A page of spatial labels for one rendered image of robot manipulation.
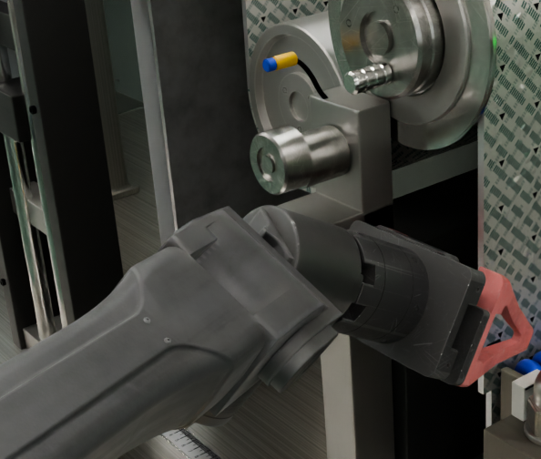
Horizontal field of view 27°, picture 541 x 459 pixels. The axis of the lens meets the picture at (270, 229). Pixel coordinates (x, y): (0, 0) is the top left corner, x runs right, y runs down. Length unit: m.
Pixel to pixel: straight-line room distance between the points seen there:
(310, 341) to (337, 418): 0.30
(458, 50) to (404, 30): 0.03
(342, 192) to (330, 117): 0.05
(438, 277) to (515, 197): 0.09
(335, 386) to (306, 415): 0.15
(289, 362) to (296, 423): 0.43
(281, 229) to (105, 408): 0.20
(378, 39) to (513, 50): 0.08
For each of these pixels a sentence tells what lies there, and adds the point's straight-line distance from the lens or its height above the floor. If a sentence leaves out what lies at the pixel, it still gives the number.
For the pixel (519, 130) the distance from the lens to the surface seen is 0.70.
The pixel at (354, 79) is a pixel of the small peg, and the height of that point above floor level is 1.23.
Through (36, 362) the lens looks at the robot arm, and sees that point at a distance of 0.42.
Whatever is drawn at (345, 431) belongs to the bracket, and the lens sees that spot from 0.82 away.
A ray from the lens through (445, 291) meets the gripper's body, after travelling 0.64.
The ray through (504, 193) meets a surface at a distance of 0.71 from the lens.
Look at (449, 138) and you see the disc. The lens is 0.69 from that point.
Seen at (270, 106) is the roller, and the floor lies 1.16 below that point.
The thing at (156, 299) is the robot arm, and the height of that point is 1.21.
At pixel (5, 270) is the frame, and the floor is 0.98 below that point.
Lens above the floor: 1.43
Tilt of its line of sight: 24 degrees down
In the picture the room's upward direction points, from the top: 5 degrees counter-clockwise
